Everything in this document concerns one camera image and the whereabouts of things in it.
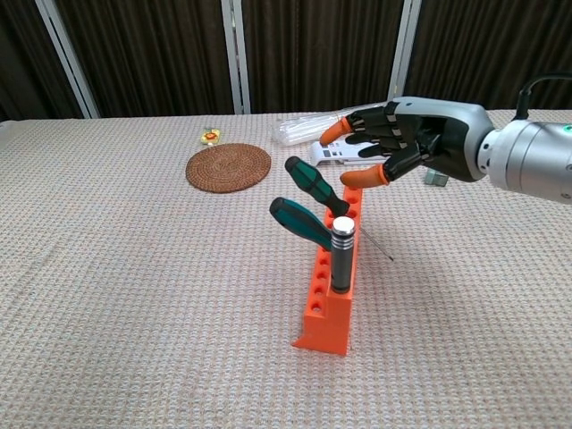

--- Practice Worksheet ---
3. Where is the black metal precision screwdriver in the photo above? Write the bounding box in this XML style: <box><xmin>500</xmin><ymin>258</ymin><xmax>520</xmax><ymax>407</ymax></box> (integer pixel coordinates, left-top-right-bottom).
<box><xmin>329</xmin><ymin>217</ymin><xmax>357</xmax><ymax>296</ymax></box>

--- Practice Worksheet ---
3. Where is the small green box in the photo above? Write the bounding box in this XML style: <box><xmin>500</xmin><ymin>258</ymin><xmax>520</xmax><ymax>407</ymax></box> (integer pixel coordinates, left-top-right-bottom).
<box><xmin>424</xmin><ymin>168</ymin><xmax>450</xmax><ymax>187</ymax></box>

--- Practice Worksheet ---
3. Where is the white folding laptop stand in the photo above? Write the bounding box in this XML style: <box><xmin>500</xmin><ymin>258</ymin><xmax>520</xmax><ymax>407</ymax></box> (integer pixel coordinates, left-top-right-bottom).
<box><xmin>308</xmin><ymin>138</ymin><xmax>390</xmax><ymax>170</ymax></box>

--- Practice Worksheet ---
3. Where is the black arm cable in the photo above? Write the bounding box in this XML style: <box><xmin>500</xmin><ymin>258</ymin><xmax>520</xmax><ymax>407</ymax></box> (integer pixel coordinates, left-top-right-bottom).
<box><xmin>516</xmin><ymin>73</ymin><xmax>572</xmax><ymax>122</ymax></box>

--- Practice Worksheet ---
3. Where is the bundle of clear plastic tubes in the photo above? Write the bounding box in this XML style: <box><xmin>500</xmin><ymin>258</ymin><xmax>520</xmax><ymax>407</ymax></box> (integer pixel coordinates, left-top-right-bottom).
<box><xmin>271</xmin><ymin>109</ymin><xmax>385</xmax><ymax>147</ymax></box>

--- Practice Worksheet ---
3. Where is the white partition frame post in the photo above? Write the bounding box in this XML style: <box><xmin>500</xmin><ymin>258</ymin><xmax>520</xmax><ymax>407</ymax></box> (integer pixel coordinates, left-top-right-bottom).
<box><xmin>386</xmin><ymin>0</ymin><xmax>422</xmax><ymax>102</ymax></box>
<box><xmin>34</xmin><ymin>0</ymin><xmax>100</xmax><ymax>120</ymax></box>
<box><xmin>222</xmin><ymin>0</ymin><xmax>251</xmax><ymax>115</ymax></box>

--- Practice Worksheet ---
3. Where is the green black waisted-handle screwdriver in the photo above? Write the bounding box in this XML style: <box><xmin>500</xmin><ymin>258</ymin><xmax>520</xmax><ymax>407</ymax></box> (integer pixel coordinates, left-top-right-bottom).
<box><xmin>284</xmin><ymin>156</ymin><xmax>395</xmax><ymax>262</ymax></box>

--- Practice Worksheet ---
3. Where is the teal black smooth-handled screwdriver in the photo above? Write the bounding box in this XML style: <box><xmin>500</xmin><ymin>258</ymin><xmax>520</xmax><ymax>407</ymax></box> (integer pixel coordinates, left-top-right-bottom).
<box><xmin>268</xmin><ymin>197</ymin><xmax>334</xmax><ymax>250</ymax></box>

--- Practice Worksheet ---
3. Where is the beige woven tablecloth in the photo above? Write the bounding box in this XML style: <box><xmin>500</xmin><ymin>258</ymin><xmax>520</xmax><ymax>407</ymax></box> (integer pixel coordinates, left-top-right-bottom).
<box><xmin>0</xmin><ymin>109</ymin><xmax>572</xmax><ymax>429</ymax></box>

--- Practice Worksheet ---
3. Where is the round woven rattan coaster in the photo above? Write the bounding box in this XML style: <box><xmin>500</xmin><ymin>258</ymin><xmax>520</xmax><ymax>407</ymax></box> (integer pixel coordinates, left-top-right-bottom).
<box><xmin>185</xmin><ymin>142</ymin><xmax>273</xmax><ymax>194</ymax></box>

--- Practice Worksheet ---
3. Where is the small yellow snack packet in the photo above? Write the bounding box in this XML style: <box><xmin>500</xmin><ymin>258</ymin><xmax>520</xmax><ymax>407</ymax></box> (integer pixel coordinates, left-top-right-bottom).
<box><xmin>199</xmin><ymin>126</ymin><xmax>223</xmax><ymax>147</ymax></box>

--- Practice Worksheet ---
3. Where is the orange tool holder block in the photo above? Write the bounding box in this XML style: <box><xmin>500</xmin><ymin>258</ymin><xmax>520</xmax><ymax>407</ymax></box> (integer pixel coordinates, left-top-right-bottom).
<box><xmin>290</xmin><ymin>185</ymin><xmax>366</xmax><ymax>358</ymax></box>

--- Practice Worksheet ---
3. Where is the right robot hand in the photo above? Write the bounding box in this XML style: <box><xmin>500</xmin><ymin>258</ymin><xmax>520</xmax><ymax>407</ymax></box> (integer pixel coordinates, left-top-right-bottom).
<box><xmin>319</xmin><ymin>96</ymin><xmax>495</xmax><ymax>188</ymax></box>

